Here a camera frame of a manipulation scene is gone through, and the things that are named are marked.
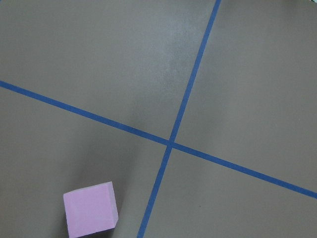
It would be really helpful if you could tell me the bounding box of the pink foam block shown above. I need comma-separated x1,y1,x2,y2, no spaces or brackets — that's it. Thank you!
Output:
63,181,118,238

